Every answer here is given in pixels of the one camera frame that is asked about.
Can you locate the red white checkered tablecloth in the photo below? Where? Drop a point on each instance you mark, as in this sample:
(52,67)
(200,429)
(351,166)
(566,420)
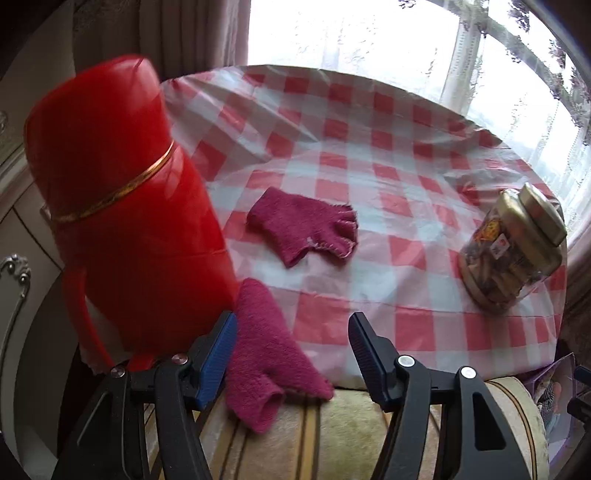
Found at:
(421,179)

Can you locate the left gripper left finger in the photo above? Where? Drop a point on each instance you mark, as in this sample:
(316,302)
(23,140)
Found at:
(109,442)

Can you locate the red thermos flask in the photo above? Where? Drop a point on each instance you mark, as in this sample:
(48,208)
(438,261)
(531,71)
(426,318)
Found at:
(130,214)

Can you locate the glass jar with gold lid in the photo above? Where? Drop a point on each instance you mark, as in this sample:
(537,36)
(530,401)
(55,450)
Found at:
(517,247)

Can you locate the magenta knit fingerless glove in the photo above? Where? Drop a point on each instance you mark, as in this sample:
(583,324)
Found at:
(295,225)

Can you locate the purple white cardboard box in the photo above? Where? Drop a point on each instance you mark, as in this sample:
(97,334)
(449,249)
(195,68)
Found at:
(552,387)

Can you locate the striped green gold sofa cushion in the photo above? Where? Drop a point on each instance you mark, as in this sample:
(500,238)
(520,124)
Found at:
(341,439)

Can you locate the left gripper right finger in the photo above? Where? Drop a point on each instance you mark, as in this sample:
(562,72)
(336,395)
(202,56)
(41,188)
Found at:
(448,425)

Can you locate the sheer embroidered lace curtain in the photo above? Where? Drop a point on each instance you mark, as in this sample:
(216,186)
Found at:
(493,62)

